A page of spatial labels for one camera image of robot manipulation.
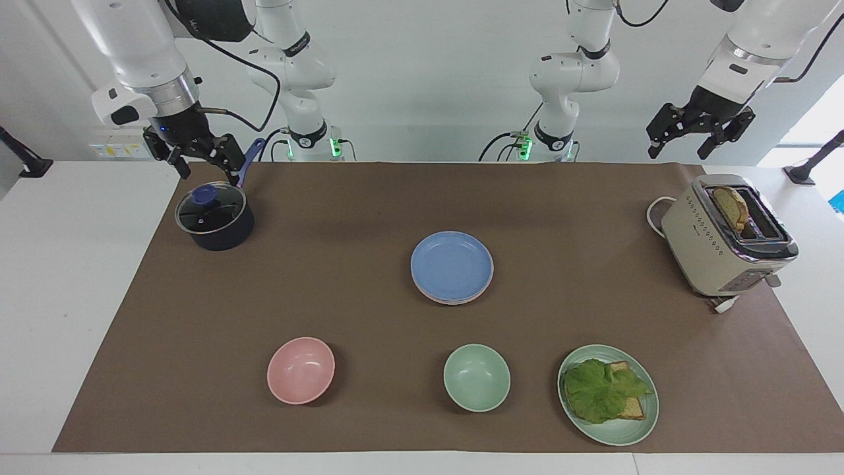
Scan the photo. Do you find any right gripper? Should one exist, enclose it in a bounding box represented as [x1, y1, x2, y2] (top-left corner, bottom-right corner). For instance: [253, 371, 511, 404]
[142, 104, 249, 189]

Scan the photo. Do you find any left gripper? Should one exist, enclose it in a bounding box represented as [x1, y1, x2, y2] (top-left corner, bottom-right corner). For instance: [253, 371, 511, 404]
[646, 84, 757, 161]

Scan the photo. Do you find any glass lid with blue knob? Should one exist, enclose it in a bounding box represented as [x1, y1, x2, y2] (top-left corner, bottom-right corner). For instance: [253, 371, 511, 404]
[175, 183, 248, 236]

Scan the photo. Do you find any dark blue pot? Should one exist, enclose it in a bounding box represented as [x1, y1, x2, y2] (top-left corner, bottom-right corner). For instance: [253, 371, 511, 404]
[175, 138, 266, 252]

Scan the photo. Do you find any toast slice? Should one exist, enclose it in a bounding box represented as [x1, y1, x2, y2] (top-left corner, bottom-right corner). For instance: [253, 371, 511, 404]
[713, 185, 750, 232]
[608, 360, 648, 421]

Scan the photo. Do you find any black stand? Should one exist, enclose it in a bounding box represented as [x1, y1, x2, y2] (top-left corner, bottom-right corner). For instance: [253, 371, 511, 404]
[783, 129, 844, 186]
[0, 125, 54, 179]

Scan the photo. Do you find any beige toaster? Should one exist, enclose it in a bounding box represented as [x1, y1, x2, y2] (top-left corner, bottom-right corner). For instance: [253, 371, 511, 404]
[661, 174, 800, 298]

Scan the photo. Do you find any pink bowl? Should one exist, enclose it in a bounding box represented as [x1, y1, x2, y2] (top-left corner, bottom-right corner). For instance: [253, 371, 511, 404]
[266, 336, 336, 406]

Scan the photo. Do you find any blue plate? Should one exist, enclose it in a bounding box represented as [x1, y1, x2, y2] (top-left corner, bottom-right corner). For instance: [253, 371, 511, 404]
[410, 230, 494, 299]

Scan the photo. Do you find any green lettuce leaf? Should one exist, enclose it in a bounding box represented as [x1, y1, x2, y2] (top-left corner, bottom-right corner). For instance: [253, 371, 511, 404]
[563, 358, 654, 425]

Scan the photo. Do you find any green plate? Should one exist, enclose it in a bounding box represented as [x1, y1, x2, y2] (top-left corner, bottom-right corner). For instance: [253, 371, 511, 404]
[557, 344, 660, 447]

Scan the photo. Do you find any green bowl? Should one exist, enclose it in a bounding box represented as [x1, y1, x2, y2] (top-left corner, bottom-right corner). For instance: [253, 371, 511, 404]
[442, 343, 512, 414]

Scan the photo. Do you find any black cable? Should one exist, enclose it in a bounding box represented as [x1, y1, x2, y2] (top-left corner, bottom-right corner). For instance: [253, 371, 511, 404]
[773, 13, 844, 84]
[478, 99, 547, 163]
[259, 129, 291, 163]
[613, 0, 671, 29]
[164, 0, 283, 133]

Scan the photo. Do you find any white wall socket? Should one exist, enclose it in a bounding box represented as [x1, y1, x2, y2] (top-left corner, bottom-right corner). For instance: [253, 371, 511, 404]
[88, 134, 147, 160]

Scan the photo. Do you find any white toaster cable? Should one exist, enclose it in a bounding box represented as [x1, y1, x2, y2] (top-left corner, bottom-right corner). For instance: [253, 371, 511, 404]
[646, 195, 741, 315]

